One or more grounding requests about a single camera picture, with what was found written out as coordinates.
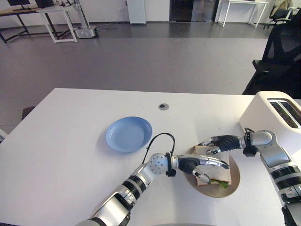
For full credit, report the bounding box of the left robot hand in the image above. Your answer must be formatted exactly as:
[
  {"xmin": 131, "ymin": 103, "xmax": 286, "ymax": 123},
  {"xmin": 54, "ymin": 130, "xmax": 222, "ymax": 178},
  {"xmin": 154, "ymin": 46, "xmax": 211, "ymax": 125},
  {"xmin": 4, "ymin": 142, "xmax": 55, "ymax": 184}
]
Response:
[{"xmin": 176, "ymin": 154, "xmax": 230, "ymax": 185}]

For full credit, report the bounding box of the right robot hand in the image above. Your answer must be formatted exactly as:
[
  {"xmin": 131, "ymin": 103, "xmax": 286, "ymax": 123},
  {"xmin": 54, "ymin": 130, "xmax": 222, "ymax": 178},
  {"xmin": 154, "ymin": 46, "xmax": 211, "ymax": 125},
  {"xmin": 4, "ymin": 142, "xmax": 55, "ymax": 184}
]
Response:
[{"xmin": 199, "ymin": 134, "xmax": 241, "ymax": 155}]

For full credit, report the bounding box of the bread slice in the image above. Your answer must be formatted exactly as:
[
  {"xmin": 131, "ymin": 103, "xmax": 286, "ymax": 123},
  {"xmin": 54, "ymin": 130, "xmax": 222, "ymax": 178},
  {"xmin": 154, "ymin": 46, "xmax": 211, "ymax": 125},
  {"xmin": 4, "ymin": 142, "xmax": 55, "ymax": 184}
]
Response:
[
  {"xmin": 195, "ymin": 177, "xmax": 213, "ymax": 188},
  {"xmin": 193, "ymin": 145, "xmax": 232, "ymax": 185}
]

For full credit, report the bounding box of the green lettuce leaf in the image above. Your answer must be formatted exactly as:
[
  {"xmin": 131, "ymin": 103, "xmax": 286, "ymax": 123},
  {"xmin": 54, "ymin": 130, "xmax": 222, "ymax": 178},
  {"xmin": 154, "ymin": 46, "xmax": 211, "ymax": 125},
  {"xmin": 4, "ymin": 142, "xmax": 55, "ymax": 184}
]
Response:
[{"xmin": 210, "ymin": 178, "xmax": 230, "ymax": 189}]

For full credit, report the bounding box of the tan plate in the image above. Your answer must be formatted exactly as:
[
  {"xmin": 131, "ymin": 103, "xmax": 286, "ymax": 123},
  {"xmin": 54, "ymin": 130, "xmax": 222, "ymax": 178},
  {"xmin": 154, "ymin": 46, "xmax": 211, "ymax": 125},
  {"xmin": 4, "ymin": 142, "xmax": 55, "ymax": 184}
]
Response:
[{"xmin": 184, "ymin": 145, "xmax": 241, "ymax": 199}]

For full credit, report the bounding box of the cream toaster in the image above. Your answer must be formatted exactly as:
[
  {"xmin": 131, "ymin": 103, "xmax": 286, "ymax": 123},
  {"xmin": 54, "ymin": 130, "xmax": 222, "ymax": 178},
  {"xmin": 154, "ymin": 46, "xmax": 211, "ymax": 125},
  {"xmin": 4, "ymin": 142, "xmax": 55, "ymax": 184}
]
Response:
[{"xmin": 238, "ymin": 91, "xmax": 301, "ymax": 137}]

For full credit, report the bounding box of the blue plate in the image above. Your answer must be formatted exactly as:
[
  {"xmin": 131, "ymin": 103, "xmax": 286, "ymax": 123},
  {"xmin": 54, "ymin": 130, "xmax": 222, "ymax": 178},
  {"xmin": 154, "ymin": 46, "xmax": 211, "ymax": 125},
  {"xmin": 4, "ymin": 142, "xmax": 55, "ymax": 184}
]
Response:
[{"xmin": 105, "ymin": 116, "xmax": 153, "ymax": 153}]

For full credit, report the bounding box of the black office chair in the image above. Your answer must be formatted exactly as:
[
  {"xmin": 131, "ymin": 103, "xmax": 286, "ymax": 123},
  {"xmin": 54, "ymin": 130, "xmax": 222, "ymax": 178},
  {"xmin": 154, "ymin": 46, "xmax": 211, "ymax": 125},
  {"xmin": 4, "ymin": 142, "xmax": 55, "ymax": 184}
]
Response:
[
  {"xmin": 262, "ymin": 7, "xmax": 301, "ymax": 29},
  {"xmin": 242, "ymin": 20, "xmax": 301, "ymax": 100}
]

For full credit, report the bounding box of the white cabinet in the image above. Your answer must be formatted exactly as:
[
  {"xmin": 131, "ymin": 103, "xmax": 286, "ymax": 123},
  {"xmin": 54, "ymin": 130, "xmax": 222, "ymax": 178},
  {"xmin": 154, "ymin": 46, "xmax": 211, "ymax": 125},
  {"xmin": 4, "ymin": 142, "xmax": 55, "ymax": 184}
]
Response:
[{"xmin": 127, "ymin": 0, "xmax": 148, "ymax": 24}]

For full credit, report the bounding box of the white robot stand base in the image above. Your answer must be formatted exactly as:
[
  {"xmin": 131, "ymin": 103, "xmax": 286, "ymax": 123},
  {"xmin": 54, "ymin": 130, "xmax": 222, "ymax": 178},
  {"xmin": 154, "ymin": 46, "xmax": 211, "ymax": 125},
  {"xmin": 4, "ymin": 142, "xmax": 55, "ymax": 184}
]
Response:
[{"xmin": 73, "ymin": 0, "xmax": 98, "ymax": 39}]

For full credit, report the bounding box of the black computer monitor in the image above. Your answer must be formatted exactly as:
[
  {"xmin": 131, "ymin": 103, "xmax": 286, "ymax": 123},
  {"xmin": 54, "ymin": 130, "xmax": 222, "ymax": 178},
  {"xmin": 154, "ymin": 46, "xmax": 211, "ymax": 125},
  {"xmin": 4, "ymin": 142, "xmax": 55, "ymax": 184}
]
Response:
[{"xmin": 7, "ymin": 0, "xmax": 32, "ymax": 10}]

